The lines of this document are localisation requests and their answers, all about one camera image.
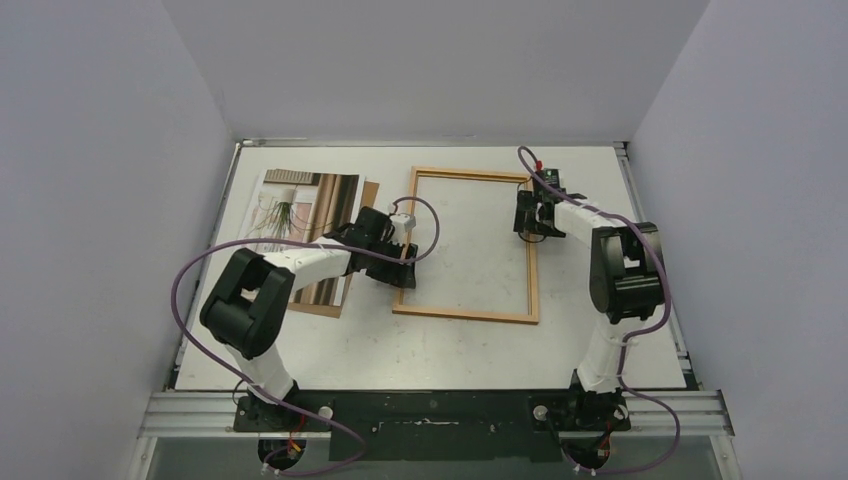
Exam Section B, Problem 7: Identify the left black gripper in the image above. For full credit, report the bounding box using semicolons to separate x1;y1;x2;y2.
367;236;416;290

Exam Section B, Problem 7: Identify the printed plant photo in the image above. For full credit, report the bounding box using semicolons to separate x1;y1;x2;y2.
239;168;368;318

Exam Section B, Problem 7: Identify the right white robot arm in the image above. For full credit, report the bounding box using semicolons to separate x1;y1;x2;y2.
513;167;665;430

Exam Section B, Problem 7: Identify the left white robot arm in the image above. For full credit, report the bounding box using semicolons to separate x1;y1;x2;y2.
199;207;418;431

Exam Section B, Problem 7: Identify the brown cardboard backing board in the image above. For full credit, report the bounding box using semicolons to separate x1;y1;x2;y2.
289;174;379;318

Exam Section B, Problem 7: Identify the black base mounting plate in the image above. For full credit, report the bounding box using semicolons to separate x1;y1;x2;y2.
233;388;631;465

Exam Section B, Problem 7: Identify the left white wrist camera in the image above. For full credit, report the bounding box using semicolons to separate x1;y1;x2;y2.
389;213;416;234

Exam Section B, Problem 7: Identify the wooden picture frame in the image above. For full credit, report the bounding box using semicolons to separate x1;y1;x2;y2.
392;166;540;325

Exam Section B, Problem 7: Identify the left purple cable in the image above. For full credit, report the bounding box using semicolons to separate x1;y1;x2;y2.
170;195;441;478

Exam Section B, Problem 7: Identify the purple cable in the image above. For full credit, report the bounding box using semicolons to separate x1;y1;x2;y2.
170;195;441;478
516;145;682;477

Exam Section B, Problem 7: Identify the aluminium rail front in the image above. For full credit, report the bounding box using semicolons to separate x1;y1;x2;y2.
138;391;733;440

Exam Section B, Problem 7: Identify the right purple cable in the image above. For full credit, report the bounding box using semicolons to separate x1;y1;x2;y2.
516;145;682;477

